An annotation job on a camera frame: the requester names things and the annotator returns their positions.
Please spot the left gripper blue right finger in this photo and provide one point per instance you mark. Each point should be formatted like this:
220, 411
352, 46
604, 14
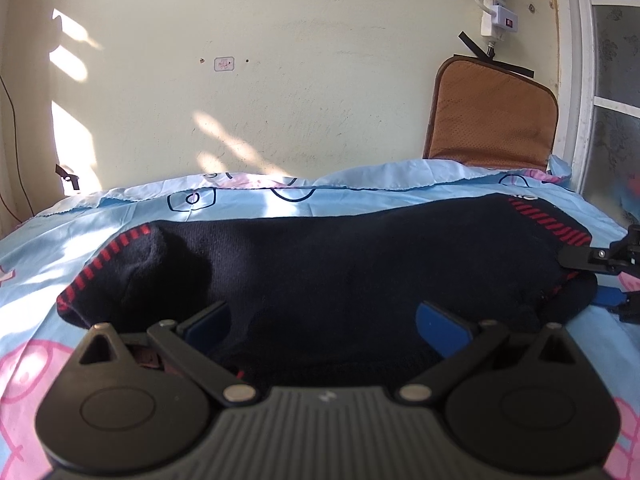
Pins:
462, 346

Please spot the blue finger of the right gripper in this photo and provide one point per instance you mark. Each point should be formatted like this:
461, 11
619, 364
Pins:
584, 259
614, 298

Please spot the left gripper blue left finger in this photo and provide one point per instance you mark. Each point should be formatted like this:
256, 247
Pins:
187, 347

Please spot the navy reindeer knit sweater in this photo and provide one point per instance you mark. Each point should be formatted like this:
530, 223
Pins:
332, 301

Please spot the light blue cartoon bed sheet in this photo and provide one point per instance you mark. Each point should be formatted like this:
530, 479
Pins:
40, 259

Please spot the brown seat cushion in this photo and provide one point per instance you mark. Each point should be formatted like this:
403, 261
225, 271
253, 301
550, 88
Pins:
485, 116

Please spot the window frame with frosted glass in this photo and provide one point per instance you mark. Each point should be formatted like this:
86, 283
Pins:
598, 131

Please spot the small pink wall sticker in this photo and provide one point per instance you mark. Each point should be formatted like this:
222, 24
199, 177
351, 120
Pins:
224, 64

